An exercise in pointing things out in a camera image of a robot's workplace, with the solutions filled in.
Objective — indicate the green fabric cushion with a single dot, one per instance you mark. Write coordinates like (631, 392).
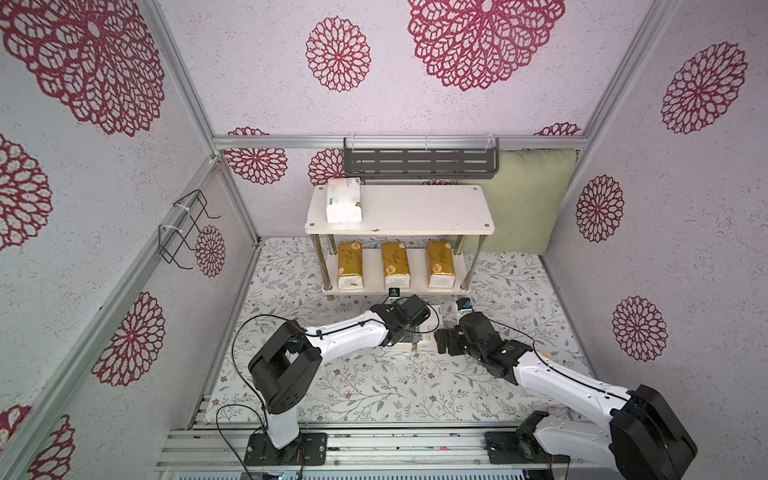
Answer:
(524, 198)

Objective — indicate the white tissue pack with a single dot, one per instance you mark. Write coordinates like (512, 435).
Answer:
(429, 339)
(343, 200)
(404, 347)

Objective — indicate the grey wall-mounted metal rack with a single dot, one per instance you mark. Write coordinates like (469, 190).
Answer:
(369, 163)

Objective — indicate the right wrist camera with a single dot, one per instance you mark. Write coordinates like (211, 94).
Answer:
(464, 306)

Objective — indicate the white two-tier metal-legged shelf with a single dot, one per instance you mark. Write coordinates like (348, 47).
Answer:
(402, 211)

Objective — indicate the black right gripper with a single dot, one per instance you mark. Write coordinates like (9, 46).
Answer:
(454, 341)

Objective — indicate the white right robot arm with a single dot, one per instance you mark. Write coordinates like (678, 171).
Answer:
(634, 432)

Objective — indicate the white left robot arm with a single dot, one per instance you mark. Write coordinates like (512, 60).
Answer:
(286, 365)

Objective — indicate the gold tissue pack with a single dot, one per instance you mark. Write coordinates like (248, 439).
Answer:
(396, 266)
(350, 266)
(441, 272)

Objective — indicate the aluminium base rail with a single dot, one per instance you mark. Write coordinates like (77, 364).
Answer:
(428, 452)

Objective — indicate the black wire wall rack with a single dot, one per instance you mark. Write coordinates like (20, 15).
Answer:
(173, 237)

